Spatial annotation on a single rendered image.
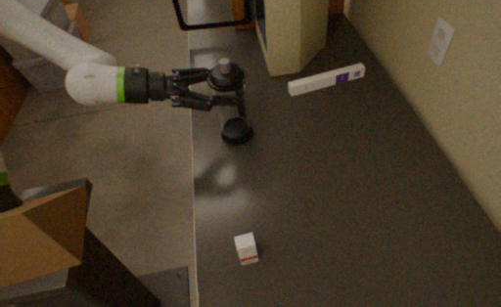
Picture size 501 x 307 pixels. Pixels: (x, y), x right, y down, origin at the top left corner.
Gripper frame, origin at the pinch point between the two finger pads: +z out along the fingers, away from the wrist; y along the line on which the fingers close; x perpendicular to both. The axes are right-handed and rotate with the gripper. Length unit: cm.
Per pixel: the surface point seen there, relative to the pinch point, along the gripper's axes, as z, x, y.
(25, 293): -48, 32, -38
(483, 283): 49, 5, -54
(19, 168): -121, 150, 95
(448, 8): 53, -27, 1
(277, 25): 18.3, -6.5, 25.6
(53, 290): -42, 32, -38
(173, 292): -14, 119, -11
